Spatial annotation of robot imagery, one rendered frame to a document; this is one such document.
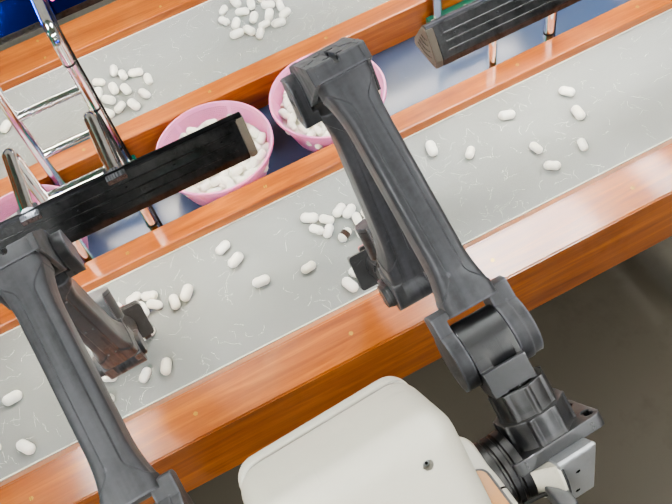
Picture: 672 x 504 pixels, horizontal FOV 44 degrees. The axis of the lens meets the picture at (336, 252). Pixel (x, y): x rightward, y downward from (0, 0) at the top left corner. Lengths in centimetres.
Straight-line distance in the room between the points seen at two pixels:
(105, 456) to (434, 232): 43
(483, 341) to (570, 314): 148
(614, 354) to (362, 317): 100
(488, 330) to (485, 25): 73
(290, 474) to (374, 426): 9
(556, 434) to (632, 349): 144
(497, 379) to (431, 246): 16
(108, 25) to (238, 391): 109
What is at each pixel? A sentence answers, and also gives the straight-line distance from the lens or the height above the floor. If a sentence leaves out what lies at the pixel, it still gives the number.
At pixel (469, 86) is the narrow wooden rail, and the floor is 76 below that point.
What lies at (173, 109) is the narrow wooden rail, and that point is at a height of 77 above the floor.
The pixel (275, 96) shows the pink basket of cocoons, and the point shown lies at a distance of 194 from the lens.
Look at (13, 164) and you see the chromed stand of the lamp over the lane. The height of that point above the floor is 112.
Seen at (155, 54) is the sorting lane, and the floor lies 74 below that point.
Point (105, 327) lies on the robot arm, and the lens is 128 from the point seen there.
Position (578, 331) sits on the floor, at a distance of 240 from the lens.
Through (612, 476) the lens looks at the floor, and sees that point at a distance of 225.
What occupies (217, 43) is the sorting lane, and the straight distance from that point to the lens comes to 213.
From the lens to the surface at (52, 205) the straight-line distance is 143.
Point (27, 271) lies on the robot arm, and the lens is 101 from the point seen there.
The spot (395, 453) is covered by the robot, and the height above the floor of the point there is 139.
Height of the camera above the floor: 212
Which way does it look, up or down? 56 degrees down
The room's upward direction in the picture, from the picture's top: 15 degrees counter-clockwise
